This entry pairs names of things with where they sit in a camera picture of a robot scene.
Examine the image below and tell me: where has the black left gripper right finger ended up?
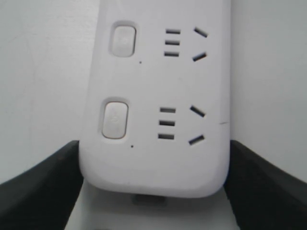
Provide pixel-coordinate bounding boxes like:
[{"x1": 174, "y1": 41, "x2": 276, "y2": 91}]
[{"x1": 224, "y1": 140, "x2": 307, "y2": 230}]

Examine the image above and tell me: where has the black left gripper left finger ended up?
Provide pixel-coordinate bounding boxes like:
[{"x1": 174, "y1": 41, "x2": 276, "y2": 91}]
[{"x1": 0, "y1": 140, "x2": 83, "y2": 230}]

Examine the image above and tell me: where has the white five-outlet power strip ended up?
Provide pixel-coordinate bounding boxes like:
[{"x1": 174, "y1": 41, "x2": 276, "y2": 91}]
[{"x1": 79, "y1": 0, "x2": 231, "y2": 198}]

